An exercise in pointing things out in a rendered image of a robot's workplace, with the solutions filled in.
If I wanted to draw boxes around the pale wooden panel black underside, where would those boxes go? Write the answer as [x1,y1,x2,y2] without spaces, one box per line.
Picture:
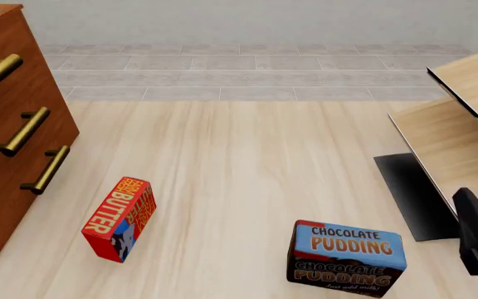
[373,95,478,243]

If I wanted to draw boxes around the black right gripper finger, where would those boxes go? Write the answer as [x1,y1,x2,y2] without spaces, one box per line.
[451,186,478,251]

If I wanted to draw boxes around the red butter box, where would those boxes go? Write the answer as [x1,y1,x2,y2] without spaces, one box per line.
[80,175,158,264]

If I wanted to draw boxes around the pale wooden panel black edge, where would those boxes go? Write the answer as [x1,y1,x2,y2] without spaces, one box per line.
[425,45,478,145]

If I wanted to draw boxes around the blue chocolate pudding box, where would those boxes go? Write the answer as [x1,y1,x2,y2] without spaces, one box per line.
[285,219,408,299]

